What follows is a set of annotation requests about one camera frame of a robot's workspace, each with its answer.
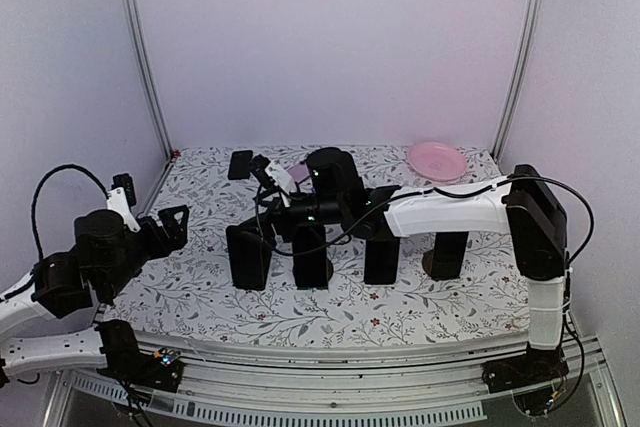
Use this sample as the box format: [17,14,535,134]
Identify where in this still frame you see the aluminium frame post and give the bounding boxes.
[491,0,543,163]
[122,0,174,161]

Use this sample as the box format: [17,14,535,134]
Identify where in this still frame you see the pink plastic plate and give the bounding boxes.
[407,142,467,183]

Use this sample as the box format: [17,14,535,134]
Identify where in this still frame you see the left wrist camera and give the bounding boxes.
[107,173,140,233]

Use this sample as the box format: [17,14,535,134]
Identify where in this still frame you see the pink phone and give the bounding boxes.
[288,162,310,184]

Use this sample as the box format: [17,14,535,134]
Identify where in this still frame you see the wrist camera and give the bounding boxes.
[249,155,297,208]
[107,173,140,233]

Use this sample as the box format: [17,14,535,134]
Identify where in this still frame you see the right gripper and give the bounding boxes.
[235,187,346,249]

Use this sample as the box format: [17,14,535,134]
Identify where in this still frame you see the dark grey phone stand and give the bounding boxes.
[322,259,334,289]

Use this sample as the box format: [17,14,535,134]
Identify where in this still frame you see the black phone teal edge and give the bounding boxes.
[292,224,330,289]

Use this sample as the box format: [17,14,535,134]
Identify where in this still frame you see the left aluminium frame post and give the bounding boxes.
[122,0,174,161]

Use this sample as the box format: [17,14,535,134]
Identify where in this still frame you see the front aluminium rail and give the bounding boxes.
[44,336,626,427]

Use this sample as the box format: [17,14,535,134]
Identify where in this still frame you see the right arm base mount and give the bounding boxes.
[482,345,569,393]

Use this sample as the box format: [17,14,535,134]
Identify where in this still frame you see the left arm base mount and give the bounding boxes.
[95,320,185,393]

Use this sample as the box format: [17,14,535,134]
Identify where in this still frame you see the black phone blue edge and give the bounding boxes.
[364,238,400,285]

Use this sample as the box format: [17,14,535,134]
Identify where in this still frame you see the floral patterned table mat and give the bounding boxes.
[105,147,564,350]

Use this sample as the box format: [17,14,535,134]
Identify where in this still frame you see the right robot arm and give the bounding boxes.
[262,146,566,383]

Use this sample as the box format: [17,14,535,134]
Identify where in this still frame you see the right aluminium frame post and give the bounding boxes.
[491,0,543,163]

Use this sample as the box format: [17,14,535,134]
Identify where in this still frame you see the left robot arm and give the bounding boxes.
[1,205,189,393]

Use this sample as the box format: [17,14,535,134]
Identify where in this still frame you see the left black cable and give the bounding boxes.
[30,163,111,253]

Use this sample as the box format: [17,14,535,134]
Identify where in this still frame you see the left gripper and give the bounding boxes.
[102,205,190,299]

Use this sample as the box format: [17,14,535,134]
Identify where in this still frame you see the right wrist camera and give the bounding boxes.
[249,155,297,208]

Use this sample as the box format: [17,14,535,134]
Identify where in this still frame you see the small black phone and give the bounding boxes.
[227,150,253,180]

